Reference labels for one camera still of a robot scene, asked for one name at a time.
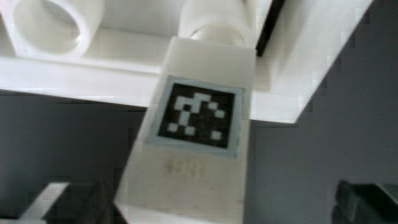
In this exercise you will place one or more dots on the white chair leg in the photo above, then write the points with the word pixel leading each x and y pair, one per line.
pixel 184 180

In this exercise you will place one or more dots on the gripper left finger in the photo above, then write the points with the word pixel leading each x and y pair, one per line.
pixel 72 203

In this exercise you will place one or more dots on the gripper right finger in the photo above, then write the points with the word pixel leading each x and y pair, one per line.
pixel 367 204

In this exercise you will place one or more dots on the white chair seat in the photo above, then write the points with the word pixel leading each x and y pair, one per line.
pixel 90 49

